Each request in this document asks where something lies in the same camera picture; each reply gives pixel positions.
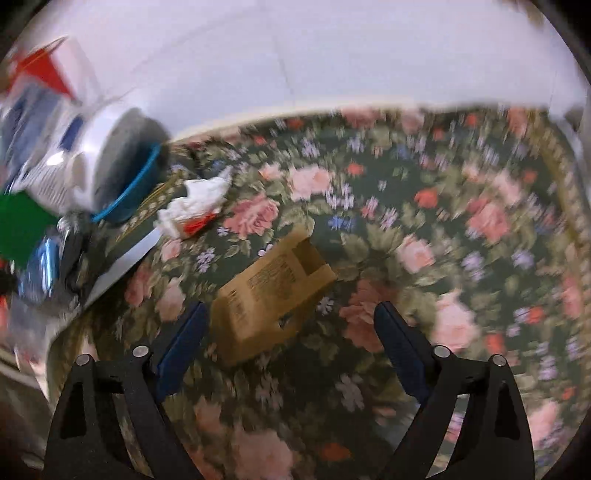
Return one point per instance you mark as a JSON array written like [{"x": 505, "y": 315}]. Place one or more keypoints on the white blue plastic bag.
[{"x": 41, "y": 133}]

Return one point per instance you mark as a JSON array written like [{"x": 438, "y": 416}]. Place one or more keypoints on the blue bowl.
[{"x": 145, "y": 171}]

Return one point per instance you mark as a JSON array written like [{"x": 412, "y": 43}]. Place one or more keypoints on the brown cardboard box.
[{"x": 269, "y": 302}]

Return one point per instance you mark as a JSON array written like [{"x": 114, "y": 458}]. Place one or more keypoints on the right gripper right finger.
[{"x": 471, "y": 422}]

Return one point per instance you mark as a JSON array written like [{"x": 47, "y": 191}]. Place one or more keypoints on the floral tapestry mat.
[{"x": 470, "y": 221}]

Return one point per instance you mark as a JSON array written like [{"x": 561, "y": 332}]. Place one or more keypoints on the white dish rack cup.
[{"x": 103, "y": 155}]

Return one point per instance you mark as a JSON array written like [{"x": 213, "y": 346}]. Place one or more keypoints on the green box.
[{"x": 22, "y": 226}]

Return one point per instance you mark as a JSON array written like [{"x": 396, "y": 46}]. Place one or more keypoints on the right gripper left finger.
[{"x": 85, "y": 440}]

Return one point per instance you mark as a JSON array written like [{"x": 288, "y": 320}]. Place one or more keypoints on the white tissue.
[{"x": 184, "y": 216}]

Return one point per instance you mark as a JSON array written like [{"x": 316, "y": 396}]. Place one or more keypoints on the red carton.
[{"x": 60, "y": 65}]

